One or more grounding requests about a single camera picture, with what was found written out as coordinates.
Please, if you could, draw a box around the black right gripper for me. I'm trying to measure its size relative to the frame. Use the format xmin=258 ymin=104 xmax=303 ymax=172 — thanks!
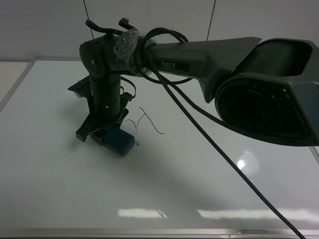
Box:
xmin=76 ymin=109 xmax=129 ymax=146

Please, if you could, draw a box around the blue board eraser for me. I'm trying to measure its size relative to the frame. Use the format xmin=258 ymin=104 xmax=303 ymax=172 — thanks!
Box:
xmin=102 ymin=128 xmax=135 ymax=155

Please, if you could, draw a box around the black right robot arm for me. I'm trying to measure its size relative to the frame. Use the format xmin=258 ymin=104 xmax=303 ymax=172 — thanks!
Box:
xmin=70 ymin=30 xmax=319 ymax=146

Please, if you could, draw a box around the white aluminium-framed whiteboard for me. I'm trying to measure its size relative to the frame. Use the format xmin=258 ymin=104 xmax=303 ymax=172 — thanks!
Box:
xmin=0 ymin=57 xmax=319 ymax=239

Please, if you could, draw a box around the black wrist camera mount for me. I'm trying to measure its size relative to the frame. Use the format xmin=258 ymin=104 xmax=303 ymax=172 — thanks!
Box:
xmin=68 ymin=76 xmax=92 ymax=99

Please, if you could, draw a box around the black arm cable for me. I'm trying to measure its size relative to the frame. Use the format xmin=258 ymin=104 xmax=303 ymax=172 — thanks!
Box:
xmin=85 ymin=17 xmax=304 ymax=239

